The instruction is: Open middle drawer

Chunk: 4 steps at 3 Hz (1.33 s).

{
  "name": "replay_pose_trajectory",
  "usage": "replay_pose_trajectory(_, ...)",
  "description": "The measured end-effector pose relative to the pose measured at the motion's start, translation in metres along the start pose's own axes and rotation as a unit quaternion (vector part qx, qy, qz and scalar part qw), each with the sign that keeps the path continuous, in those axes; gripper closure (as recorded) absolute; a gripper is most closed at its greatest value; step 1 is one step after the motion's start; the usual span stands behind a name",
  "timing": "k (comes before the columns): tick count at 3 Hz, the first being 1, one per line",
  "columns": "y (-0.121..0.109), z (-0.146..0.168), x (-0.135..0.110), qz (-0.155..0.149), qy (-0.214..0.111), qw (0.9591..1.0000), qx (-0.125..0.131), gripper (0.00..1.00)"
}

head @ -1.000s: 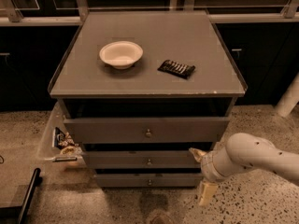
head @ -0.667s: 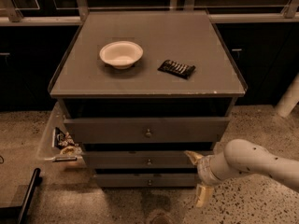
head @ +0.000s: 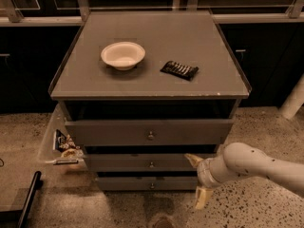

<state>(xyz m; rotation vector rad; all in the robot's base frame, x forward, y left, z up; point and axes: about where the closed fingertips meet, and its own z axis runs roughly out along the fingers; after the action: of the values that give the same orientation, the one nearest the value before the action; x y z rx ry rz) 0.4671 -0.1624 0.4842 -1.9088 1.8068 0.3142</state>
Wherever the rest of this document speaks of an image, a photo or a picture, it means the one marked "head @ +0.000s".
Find white paper bowl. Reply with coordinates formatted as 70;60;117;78
101;42;145;70

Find metal railing frame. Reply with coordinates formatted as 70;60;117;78
1;0;304;26

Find white cylindrical post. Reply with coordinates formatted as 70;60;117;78
279;74;304;120

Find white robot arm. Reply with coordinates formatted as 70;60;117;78
185;142;304;209

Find clear plastic bin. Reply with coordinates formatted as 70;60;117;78
38;104;86;171

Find black snack packet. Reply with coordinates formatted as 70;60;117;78
161;61;199;81

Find grey top drawer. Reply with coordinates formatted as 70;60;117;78
66;119;233;146

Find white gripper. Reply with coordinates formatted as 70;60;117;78
185;153;225;210

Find snack bags in bin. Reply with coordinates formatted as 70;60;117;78
53;129;84;158

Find grey drawer cabinet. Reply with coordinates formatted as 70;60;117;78
50;11;250;179

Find black bar on floor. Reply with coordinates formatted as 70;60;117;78
17;171;43;228

